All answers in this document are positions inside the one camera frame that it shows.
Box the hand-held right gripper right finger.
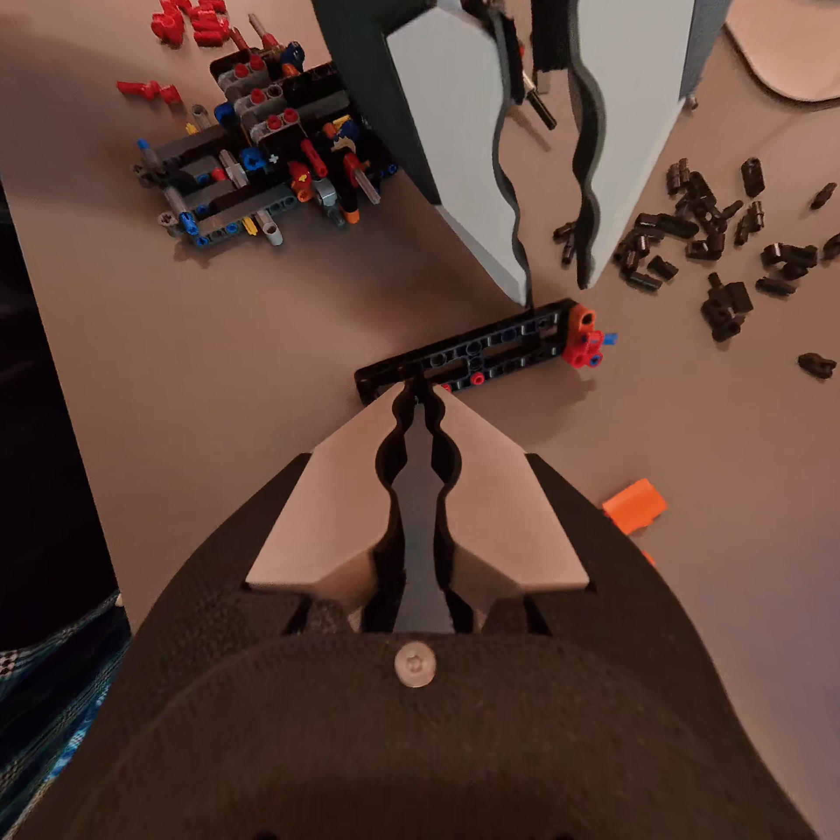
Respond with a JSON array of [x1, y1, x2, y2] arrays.
[[425, 384, 590, 618]]

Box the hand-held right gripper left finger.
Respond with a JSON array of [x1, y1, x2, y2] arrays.
[[245, 382, 413, 618]]

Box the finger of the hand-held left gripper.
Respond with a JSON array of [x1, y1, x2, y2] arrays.
[[530, 0, 698, 291], [386, 0, 534, 308]]

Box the pile of black lego pieces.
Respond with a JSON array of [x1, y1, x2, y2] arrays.
[[551, 156, 840, 342]]

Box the black lego frame assembly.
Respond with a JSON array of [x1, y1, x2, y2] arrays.
[[354, 298, 619, 406]]

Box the multicoloured lego chassis model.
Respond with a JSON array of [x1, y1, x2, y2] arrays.
[[134, 13, 559, 249]]

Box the pile of red lego pieces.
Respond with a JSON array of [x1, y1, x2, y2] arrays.
[[150, 0, 232, 47]]

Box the white desk stand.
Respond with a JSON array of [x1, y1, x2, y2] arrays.
[[724, 0, 840, 102]]

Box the person's plaid clothing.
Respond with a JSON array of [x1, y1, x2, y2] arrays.
[[0, 587, 132, 840]]

